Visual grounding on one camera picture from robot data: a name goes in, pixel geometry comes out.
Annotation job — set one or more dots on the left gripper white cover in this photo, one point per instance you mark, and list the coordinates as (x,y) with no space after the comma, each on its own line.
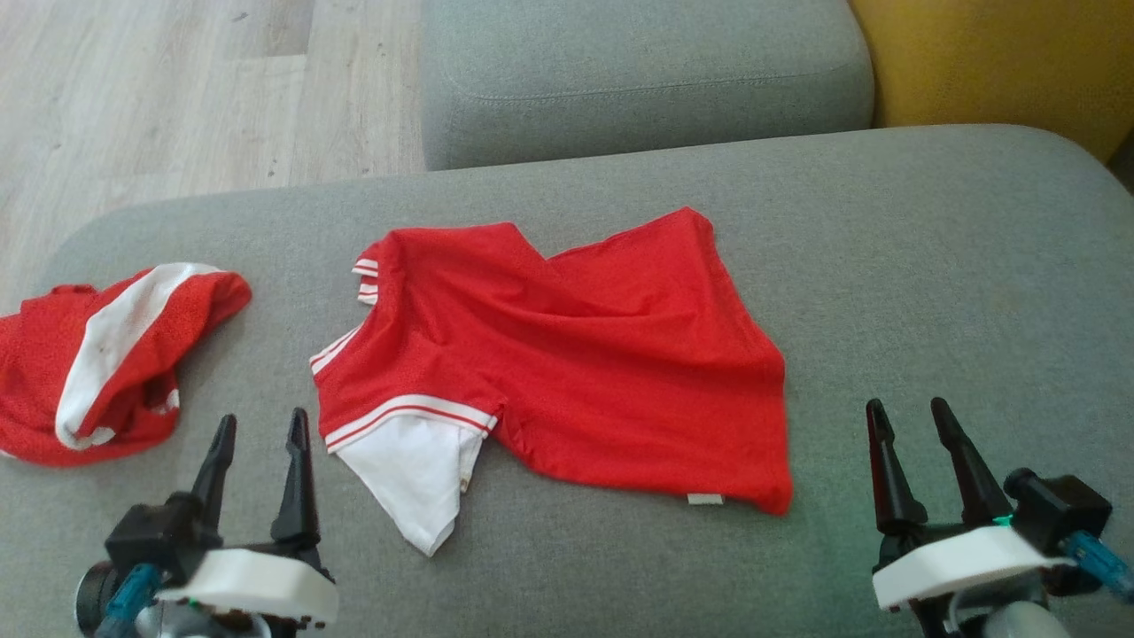
(257,585)

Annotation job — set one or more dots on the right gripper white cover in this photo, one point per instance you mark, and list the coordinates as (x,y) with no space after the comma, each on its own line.
(957,558)

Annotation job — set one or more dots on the red jersey shirt white trim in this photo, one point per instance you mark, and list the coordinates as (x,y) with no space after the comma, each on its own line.
(576,354)

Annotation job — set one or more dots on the red shorts white stripe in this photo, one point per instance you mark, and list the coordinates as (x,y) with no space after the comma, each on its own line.
(44,390)

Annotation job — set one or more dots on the large grey sofa seat cushion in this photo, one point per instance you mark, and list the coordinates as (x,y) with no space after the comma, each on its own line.
(620,567)

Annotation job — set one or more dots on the yellow upholstered furniture panel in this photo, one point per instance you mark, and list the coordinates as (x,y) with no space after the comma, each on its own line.
(992,62)

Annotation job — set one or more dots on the small grey sofa cushion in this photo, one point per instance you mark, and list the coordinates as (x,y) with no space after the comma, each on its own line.
(638,80)

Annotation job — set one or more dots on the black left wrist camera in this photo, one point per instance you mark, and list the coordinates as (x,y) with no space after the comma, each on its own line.
(159,532)

